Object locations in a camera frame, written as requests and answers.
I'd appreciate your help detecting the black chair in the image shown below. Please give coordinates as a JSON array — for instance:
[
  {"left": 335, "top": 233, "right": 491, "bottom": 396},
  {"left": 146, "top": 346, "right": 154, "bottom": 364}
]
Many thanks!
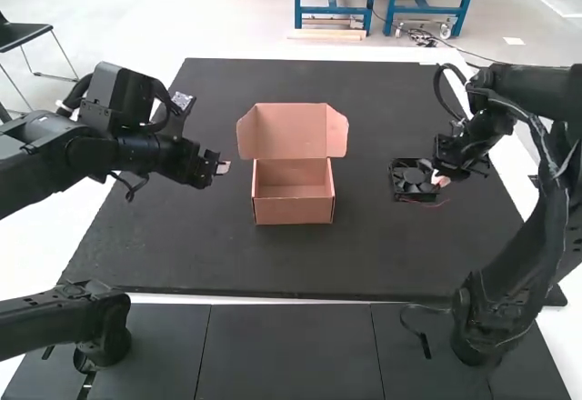
[{"left": 0, "top": 8, "right": 81, "bottom": 122}]

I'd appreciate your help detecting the blue metal frame table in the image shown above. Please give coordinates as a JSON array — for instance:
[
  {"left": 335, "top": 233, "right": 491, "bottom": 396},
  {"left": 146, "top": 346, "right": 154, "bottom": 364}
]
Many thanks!
[
  {"left": 293, "top": 0, "right": 381, "bottom": 36},
  {"left": 384, "top": 0, "right": 484, "bottom": 38}
]

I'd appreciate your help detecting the pale wooden plank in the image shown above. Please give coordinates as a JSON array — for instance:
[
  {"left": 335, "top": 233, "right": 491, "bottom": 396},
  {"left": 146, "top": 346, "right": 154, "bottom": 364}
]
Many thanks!
[{"left": 286, "top": 28, "right": 368, "bottom": 43}]

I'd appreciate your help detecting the black square fan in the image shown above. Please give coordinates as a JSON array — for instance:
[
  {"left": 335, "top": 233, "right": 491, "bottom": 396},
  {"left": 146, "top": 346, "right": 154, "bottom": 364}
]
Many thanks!
[{"left": 387, "top": 157, "right": 444, "bottom": 209}]

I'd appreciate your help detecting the dark base panel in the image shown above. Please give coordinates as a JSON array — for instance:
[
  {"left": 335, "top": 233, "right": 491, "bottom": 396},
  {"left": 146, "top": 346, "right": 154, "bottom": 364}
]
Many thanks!
[
  {"left": 8, "top": 302, "right": 213, "bottom": 400},
  {"left": 369, "top": 303, "right": 572, "bottom": 400},
  {"left": 194, "top": 303, "right": 379, "bottom": 400}
]

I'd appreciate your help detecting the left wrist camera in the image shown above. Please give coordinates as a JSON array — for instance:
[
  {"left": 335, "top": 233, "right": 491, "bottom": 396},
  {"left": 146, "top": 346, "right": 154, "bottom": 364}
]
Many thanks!
[{"left": 166, "top": 89, "right": 198, "bottom": 143}]

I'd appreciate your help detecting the black cable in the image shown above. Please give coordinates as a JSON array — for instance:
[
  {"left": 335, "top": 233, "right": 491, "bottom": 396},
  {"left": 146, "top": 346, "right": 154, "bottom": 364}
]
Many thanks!
[
  {"left": 118, "top": 171, "right": 152, "bottom": 204},
  {"left": 433, "top": 63, "right": 472, "bottom": 125},
  {"left": 399, "top": 303, "right": 457, "bottom": 342}
]

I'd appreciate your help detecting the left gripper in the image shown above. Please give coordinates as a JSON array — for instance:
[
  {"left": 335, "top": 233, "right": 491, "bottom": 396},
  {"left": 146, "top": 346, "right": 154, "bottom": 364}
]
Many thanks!
[{"left": 180, "top": 139, "right": 233, "bottom": 191}]

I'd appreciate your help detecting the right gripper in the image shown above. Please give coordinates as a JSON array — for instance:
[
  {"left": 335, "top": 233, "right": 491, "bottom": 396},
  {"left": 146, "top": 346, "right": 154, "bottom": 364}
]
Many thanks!
[{"left": 429, "top": 134, "right": 491, "bottom": 188}]

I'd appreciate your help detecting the cardboard box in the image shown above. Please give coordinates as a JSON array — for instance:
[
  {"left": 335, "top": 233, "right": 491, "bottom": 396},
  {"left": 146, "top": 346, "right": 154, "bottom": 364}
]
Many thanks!
[{"left": 235, "top": 102, "right": 350, "bottom": 227}]

